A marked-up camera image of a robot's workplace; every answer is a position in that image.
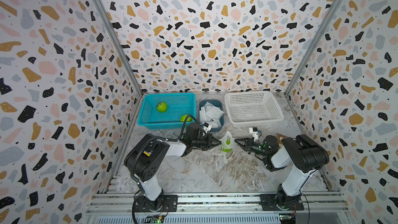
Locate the aluminium corner post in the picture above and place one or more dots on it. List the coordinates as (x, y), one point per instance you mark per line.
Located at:
(323, 27)
(117, 45)

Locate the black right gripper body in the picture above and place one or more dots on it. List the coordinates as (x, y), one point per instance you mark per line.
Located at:
(257, 149)

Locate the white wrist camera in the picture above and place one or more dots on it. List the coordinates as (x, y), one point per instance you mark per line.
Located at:
(207, 127)
(255, 133)

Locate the wooden chessboard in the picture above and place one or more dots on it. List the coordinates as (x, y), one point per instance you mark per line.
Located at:
(280, 137)

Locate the dark blue net bin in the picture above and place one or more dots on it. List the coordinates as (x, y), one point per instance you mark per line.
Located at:
(219, 104)

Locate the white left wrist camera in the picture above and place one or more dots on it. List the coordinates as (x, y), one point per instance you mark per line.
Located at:
(207, 127)

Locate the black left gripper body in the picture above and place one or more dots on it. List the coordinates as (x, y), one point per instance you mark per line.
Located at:
(200, 142)

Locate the aluminium corner post right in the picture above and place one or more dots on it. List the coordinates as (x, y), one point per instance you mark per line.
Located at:
(323, 27)

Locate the teal plastic basket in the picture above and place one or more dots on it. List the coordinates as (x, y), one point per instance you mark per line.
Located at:
(179, 104)

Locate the white foam net sleeve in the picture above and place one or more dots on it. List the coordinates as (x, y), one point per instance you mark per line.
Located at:
(228, 136)

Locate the aluminium corner post left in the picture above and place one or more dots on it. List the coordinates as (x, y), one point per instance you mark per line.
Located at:
(117, 45)

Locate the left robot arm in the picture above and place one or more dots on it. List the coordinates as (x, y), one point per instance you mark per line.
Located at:
(144, 160)

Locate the green custard apple dark spots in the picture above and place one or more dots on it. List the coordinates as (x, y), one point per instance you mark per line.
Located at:
(161, 107)

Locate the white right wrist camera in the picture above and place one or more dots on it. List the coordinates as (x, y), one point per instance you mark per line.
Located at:
(255, 133)

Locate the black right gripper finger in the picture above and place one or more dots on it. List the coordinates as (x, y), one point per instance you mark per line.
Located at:
(241, 141)
(242, 145)

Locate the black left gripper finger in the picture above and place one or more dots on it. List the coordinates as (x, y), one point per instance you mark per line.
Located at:
(213, 145)
(211, 139)

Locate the white foam nets pile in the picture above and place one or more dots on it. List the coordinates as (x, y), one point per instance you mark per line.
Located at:
(212, 114)

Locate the white plastic basket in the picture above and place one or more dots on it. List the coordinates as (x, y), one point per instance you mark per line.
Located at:
(253, 108)

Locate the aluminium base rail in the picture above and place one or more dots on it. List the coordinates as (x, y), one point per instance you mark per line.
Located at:
(219, 208)

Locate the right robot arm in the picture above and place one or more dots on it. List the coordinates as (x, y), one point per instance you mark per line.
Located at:
(306, 157)

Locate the green custard apple in basket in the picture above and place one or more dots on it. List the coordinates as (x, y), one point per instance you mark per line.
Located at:
(186, 118)

